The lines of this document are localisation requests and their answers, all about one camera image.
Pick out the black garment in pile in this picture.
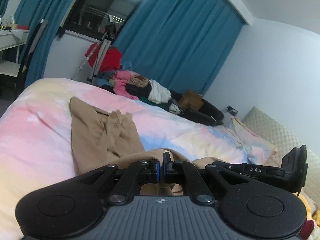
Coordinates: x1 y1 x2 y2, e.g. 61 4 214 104
125 83 152 100

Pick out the yellow plush toy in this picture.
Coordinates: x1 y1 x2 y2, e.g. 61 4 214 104
298 191 319 240

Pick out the pink garment in pile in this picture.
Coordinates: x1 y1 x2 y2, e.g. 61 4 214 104
112 70 138 100

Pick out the blue curtain right panel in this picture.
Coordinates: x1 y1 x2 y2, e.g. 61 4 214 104
114 0 244 95

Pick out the red garment on rack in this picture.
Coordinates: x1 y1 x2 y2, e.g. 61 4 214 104
85 43 122 73

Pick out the black sofa chair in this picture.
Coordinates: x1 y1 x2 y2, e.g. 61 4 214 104
179 99 225 126

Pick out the tan beige garment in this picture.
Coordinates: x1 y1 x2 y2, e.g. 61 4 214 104
68 97 226 197

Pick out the pastel pillow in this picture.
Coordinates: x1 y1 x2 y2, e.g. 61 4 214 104
229 117 277 164

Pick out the brown paper bag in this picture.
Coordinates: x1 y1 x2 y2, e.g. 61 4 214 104
178 90 203 111

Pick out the blue curtain panel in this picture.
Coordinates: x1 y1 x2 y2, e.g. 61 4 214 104
114 0 244 95
15 0 75 87

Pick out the blue curtain left panel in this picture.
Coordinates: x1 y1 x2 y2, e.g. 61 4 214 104
15 0 75 87

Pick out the white garment in pile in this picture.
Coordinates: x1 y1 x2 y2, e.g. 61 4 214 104
148 80 171 104

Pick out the white desk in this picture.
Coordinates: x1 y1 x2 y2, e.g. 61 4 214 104
0 29 29 78

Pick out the dark window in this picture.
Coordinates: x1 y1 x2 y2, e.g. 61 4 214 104
63 0 141 40

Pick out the wall power outlet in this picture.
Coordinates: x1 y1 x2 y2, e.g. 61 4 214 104
227 106 238 116

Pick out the pastel tie-dye bed sheet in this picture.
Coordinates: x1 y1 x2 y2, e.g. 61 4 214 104
1 79 277 239

